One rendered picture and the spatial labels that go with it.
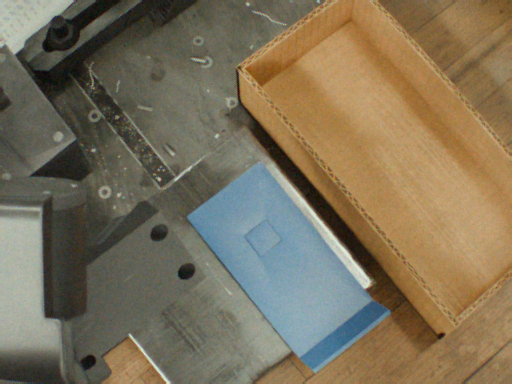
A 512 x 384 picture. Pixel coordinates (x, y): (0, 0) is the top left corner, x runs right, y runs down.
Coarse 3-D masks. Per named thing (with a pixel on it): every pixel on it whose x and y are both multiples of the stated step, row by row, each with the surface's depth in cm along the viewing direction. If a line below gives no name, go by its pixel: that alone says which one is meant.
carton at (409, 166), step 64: (256, 64) 78; (320, 64) 84; (384, 64) 84; (320, 128) 83; (384, 128) 83; (448, 128) 82; (320, 192) 81; (384, 192) 81; (448, 192) 81; (384, 256) 76; (448, 256) 80; (448, 320) 72
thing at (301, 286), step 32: (224, 192) 79; (256, 192) 79; (224, 224) 79; (256, 224) 79; (288, 224) 79; (224, 256) 78; (256, 256) 78; (288, 256) 78; (320, 256) 78; (256, 288) 77; (288, 288) 77; (320, 288) 77; (352, 288) 77; (288, 320) 77; (320, 320) 77; (352, 320) 76; (320, 352) 75
